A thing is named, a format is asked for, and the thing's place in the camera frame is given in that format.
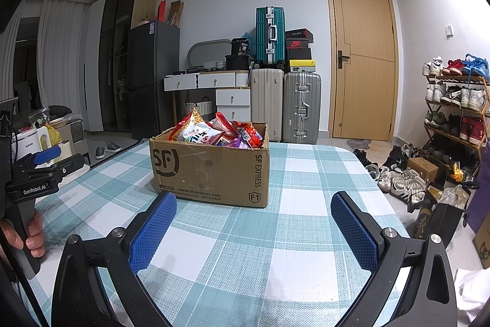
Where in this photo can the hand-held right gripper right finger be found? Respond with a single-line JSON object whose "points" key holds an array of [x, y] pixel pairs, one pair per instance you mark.
{"points": [[354, 231]]}

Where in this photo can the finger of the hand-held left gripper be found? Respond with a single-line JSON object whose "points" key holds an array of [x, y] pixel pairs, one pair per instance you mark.
{"points": [[65, 165], [48, 154]]}

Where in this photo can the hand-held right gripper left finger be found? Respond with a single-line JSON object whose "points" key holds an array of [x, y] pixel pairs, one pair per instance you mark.
{"points": [[153, 231]]}

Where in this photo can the red noodle snack bag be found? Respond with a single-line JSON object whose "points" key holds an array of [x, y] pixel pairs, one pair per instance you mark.
{"points": [[199, 133]]}

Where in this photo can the white red small snack packet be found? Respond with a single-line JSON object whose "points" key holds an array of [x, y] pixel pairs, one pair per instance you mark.
{"points": [[224, 123]]}

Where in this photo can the person's left hand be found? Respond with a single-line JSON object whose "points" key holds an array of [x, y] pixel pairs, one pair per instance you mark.
{"points": [[36, 235]]}

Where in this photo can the white tumbler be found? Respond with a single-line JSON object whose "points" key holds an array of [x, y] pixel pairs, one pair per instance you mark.
{"points": [[63, 151]]}

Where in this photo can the yellow plastic bag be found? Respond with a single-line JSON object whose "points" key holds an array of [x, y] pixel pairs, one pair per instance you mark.
{"points": [[53, 135]]}

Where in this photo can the white electric kettle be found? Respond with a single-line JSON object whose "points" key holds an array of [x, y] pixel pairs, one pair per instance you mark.
{"points": [[32, 141]]}

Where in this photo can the pile of assorted shoes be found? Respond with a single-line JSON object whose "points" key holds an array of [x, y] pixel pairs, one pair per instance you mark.
{"points": [[398, 173]]}

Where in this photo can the teal checked tablecloth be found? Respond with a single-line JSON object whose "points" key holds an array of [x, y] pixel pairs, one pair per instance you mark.
{"points": [[237, 235]]}

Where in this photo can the black paper bag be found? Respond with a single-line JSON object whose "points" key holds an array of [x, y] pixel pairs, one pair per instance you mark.
{"points": [[440, 219]]}

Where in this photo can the grey door mat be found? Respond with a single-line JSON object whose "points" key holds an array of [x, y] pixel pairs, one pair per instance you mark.
{"points": [[360, 144]]}

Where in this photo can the small brown cardboard box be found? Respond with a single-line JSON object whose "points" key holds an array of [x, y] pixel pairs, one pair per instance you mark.
{"points": [[423, 168]]}

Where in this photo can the white curtain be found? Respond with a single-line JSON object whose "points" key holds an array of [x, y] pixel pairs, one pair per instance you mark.
{"points": [[57, 55]]}

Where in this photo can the dark glass wardrobe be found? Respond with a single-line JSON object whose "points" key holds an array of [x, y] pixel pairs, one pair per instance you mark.
{"points": [[115, 59]]}

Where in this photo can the dark grey refrigerator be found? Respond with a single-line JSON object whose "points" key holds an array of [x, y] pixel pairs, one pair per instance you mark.
{"points": [[151, 78]]}

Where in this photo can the wooden shoe rack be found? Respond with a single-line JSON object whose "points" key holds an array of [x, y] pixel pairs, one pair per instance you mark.
{"points": [[432, 129]]}

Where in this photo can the brown paper bag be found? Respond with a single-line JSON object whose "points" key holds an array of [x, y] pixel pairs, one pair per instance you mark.
{"points": [[483, 246]]}

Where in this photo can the woven laundry basket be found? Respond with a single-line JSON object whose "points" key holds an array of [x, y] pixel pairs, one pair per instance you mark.
{"points": [[199, 106]]}

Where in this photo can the purple gift bag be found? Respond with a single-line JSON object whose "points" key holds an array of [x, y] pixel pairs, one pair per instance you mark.
{"points": [[484, 204]]}

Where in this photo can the white cloth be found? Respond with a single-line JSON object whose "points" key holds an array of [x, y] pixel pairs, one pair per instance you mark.
{"points": [[471, 296]]}

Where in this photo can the silver suitcase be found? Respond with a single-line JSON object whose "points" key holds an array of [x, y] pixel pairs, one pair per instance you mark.
{"points": [[302, 106]]}

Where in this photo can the beige suitcase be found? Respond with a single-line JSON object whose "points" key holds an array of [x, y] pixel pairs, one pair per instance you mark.
{"points": [[267, 104]]}

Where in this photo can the white drawer dresser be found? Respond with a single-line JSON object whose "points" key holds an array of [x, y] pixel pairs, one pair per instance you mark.
{"points": [[229, 97]]}

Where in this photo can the rows of sneakers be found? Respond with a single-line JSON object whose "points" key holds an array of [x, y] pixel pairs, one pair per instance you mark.
{"points": [[455, 97]]}

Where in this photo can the wooden door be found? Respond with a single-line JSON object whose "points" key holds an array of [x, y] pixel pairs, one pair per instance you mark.
{"points": [[361, 59]]}

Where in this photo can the small white basket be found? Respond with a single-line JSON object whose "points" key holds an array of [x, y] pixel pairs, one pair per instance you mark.
{"points": [[219, 64]]}

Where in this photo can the grey oval mirror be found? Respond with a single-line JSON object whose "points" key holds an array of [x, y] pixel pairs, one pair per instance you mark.
{"points": [[205, 49]]}

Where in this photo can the red flat box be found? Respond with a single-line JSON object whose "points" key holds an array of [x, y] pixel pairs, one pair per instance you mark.
{"points": [[162, 11]]}

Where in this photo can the black storage box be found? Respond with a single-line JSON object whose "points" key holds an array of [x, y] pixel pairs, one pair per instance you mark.
{"points": [[237, 62]]}

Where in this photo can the red black shoe box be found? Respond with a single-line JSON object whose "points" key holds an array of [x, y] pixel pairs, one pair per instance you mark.
{"points": [[298, 42]]}

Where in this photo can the black printed bag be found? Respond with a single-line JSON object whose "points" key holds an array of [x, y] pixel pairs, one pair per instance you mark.
{"points": [[241, 47]]}

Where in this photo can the teal suitcase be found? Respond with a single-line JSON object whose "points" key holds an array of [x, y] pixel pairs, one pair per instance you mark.
{"points": [[270, 36]]}

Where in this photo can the blue plastic bag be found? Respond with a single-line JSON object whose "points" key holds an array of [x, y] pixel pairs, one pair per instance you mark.
{"points": [[250, 39]]}

